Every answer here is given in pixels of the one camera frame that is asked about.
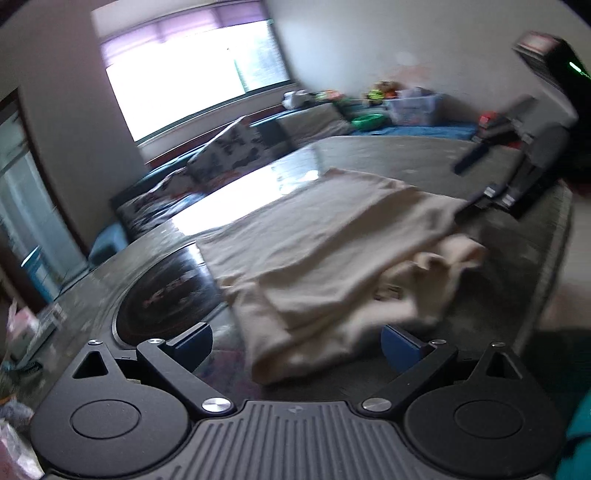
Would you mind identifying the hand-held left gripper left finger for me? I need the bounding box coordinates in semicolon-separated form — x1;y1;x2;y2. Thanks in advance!
69;322;235;415

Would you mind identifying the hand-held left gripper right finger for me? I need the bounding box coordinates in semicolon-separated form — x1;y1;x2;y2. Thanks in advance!
359;324;522;413

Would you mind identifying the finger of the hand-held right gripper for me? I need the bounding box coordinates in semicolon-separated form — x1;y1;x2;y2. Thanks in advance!
455;182;513;217
454;95;536;175

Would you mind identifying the cream sweatshirt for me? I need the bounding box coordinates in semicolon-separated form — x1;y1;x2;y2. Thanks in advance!
196;168;490;386

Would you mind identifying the tall red plastic stool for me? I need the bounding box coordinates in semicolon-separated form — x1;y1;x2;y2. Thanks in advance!
478;111;502;136

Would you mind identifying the round black induction cooker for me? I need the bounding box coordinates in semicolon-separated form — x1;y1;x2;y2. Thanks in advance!
111;244;232;347

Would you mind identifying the blue sofa blanket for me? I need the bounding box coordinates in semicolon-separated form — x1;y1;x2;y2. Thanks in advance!
355;122;478;139

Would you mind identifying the clear plastic storage box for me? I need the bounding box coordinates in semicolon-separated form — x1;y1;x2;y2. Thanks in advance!
385;88;446;126

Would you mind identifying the blue corner sofa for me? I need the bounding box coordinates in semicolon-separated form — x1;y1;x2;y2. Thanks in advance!
88;90;478;268

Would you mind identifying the flat butterfly print pillow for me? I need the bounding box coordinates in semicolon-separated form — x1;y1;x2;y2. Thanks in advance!
115;178;204;238

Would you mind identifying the teal cabinet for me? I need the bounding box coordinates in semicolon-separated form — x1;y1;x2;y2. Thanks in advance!
21;244;61;301

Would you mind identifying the grey cushion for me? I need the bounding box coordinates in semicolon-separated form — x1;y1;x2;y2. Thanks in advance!
277;102;352;139

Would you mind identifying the teal cloth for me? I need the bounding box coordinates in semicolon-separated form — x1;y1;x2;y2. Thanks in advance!
551;376;591;480

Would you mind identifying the large butterfly print pillow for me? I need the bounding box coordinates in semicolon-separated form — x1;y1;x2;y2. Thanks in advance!
187;117;296;183

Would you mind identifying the black white plush toy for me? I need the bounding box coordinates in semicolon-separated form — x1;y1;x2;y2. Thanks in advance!
283;90;315;109

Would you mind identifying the pale plastic bag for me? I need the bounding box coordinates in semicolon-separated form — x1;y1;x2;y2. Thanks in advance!
0;397;44;480

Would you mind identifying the window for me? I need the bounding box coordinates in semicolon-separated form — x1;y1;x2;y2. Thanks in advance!
92;0;296;144

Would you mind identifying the dark wooden door frame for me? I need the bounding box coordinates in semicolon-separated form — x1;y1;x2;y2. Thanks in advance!
0;88;90;268

